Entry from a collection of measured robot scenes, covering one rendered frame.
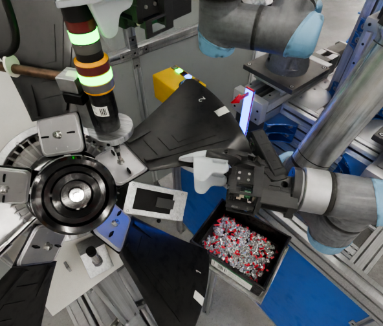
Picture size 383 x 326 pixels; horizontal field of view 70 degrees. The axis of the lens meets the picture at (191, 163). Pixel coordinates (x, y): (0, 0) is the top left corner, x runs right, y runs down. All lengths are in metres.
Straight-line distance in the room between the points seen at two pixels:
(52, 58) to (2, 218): 0.30
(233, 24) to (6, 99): 0.50
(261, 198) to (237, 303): 1.20
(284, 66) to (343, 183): 0.63
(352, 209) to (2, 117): 0.70
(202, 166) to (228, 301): 1.21
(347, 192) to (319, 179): 0.04
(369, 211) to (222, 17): 0.40
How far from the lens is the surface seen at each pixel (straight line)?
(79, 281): 0.78
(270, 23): 0.54
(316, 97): 1.16
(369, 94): 0.53
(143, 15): 0.41
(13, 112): 0.72
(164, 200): 0.65
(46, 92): 0.50
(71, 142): 0.48
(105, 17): 0.36
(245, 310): 1.62
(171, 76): 0.94
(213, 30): 0.56
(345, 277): 0.85
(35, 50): 0.52
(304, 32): 0.53
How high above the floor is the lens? 1.56
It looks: 49 degrees down
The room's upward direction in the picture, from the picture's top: straight up
